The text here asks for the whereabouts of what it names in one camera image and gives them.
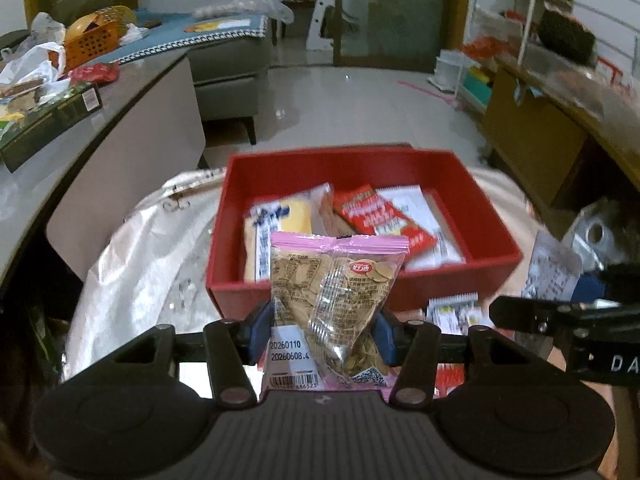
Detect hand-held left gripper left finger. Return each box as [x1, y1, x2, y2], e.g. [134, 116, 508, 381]
[65, 302, 273, 406]

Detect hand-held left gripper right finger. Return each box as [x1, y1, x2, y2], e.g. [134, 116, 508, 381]
[375, 310, 576, 407]

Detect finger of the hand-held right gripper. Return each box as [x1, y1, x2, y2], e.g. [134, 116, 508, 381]
[489, 296, 591, 336]
[597, 262, 640, 286]

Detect green wafer packet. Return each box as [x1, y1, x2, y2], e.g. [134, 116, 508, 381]
[427, 296, 481, 333]

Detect red candy bag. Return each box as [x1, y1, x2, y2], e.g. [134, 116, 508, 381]
[435, 365, 468, 396]

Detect pink seed packet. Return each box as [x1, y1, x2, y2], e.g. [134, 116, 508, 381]
[260, 232, 411, 391]

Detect long white snack packet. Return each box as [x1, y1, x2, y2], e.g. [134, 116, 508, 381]
[375, 187, 466, 271]

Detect tall red snack packet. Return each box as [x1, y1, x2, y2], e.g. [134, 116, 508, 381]
[332, 185, 436, 261]

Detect yellow cake packet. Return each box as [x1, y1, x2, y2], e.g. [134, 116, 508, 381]
[243, 184, 335, 283]

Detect red cardboard box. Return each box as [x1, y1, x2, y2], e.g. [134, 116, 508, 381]
[206, 147, 523, 318]

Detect silver foil bag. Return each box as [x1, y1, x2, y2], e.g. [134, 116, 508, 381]
[522, 200, 640, 306]

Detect wooden cabinet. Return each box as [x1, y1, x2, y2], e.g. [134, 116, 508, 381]
[480, 55, 640, 241]

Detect teal storage box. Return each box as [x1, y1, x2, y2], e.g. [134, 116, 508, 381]
[459, 67, 493, 108]

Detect grey side table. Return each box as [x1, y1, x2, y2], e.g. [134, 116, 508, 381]
[0, 50, 208, 311]

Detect pink stick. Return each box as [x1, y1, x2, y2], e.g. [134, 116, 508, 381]
[399, 79, 458, 107]

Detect dark patterned container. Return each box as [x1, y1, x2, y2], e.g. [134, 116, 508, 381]
[537, 7, 596, 63]

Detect white plastic drawers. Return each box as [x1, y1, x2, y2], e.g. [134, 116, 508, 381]
[430, 50, 473, 93]

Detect red plastic bag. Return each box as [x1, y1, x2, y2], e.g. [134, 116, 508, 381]
[462, 37, 501, 61]

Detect grey-green sofa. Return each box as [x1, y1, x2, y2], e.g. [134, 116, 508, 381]
[190, 10, 281, 146]

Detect dark green box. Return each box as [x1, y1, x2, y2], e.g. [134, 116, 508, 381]
[0, 82, 103, 173]

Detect blue patterned sofa cover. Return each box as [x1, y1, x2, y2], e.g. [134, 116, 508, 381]
[115, 10, 271, 63]

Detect red foil bag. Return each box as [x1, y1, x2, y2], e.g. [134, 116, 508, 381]
[67, 62, 121, 86]

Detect clear plastic bag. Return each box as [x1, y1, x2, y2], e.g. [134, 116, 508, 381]
[192, 1, 293, 25]

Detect glass sliding door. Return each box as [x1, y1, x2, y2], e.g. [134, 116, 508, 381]
[335, 0, 451, 71]

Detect orange plastic basket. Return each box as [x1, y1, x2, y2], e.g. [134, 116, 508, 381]
[64, 6, 138, 72]

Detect white plastic bag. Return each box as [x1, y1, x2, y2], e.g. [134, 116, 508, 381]
[0, 12, 68, 106]

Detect white wire rack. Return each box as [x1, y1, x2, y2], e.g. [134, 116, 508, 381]
[465, 0, 576, 71]

